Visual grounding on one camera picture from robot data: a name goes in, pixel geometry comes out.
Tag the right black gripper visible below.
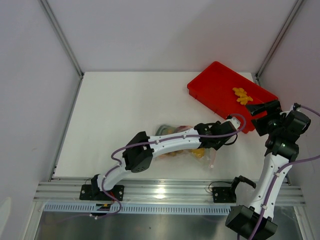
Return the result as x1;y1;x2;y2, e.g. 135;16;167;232
245;99;285;137

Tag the yellow potato toy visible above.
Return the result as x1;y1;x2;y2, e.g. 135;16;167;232
188;148;206;159

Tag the yellow ginger toy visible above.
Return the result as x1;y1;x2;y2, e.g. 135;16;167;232
232;87;253;106

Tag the clear pink zip top bag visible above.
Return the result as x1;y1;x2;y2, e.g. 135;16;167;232
155;124;217;169

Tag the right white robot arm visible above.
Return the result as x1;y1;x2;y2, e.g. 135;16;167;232
225;100;311;240

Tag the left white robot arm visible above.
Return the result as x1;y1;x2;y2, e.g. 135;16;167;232
90;117;243;201

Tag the red plastic tray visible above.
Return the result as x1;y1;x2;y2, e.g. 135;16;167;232
187;61;278;134

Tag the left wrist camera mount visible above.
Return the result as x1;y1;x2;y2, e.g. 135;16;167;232
226;117;241;131

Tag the right corner aluminium post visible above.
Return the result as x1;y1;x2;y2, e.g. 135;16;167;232
254;0;307;85

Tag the corner aluminium post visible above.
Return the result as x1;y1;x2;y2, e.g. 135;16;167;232
38;0;84;79
254;0;307;85

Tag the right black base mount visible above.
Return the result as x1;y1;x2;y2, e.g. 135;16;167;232
208;175;257;204

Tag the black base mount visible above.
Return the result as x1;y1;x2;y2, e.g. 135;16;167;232
79;184;125;201
208;175;257;204

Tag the aluminium frame rail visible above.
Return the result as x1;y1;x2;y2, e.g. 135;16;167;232
33;178;306;206

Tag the white slotted cable duct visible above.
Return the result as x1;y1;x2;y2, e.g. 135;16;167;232
43;202;231;216

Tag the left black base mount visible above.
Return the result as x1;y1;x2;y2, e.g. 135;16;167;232
79;184;125;201

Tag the left corner aluminium post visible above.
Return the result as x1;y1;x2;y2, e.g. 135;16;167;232
38;0;84;79

